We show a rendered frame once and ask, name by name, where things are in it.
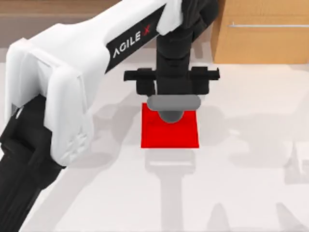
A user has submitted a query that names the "flat red square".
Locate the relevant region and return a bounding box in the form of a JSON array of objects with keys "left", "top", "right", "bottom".
[{"left": 140, "top": 102, "right": 201, "bottom": 149}]

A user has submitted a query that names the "light wooden cupboard door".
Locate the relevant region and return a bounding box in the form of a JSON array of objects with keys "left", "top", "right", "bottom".
[{"left": 217, "top": 0, "right": 309, "bottom": 65}]

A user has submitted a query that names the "pale grey rounded box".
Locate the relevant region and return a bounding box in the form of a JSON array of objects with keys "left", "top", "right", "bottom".
[{"left": 147, "top": 95, "right": 202, "bottom": 124}]

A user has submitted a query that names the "dark brown wooden cabinet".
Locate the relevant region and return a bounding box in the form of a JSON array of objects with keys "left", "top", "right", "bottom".
[{"left": 0, "top": 0, "right": 121, "bottom": 49}]

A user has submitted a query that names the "long metal handle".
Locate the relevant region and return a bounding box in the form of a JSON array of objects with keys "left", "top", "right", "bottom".
[{"left": 229, "top": 22, "right": 309, "bottom": 28}]

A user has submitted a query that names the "light wooden cupboard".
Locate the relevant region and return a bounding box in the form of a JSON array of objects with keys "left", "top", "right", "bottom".
[{"left": 211, "top": 0, "right": 309, "bottom": 65}]

